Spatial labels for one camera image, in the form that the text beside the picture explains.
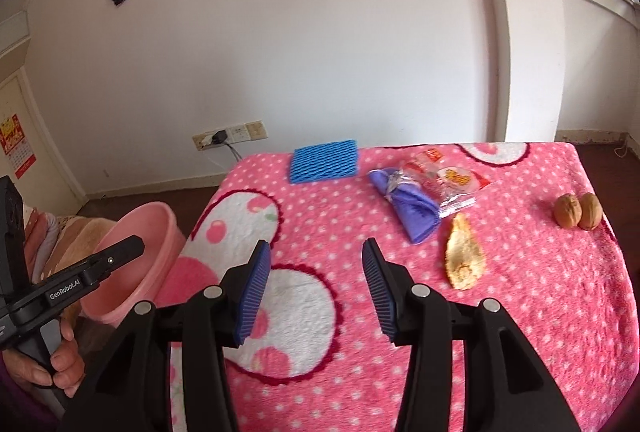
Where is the clear printed snack bag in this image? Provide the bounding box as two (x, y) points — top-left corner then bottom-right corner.
(397, 147), (493, 218)

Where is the person's left hand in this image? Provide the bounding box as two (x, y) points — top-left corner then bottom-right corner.
(0, 319), (86, 398)

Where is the pink plastic basin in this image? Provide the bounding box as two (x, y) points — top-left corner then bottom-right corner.
(80, 202), (187, 326)

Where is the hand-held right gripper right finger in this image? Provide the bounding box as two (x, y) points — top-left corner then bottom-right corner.
(361, 238), (581, 432)

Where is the beige door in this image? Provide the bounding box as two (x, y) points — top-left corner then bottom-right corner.
(0, 9), (89, 215)

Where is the brown walnut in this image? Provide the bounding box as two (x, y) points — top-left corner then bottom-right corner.
(554, 193), (583, 229)
(579, 192), (603, 231)

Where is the red wall calendar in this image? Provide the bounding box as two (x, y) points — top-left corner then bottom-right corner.
(0, 112), (39, 178)

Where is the pink polka dot blanket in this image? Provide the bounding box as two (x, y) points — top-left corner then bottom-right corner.
(167, 141), (640, 432)

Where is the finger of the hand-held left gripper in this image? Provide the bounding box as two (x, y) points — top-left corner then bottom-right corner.
(82, 235), (146, 284)

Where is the purple foam fruit net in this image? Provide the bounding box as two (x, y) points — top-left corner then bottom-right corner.
(369, 167), (441, 244)

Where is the tan dried peel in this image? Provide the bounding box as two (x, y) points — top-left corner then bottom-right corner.
(444, 212), (487, 291)

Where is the beige wall socket strip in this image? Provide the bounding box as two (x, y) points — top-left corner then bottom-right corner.
(192, 120), (266, 152)

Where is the blue foam fruit net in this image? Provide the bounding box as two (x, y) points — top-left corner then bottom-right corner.
(289, 139), (360, 185)

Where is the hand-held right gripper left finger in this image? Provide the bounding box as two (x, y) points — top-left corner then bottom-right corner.
(60, 239), (273, 432)

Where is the beige striped blanket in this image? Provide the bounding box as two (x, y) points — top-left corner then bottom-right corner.
(22, 207), (118, 343)

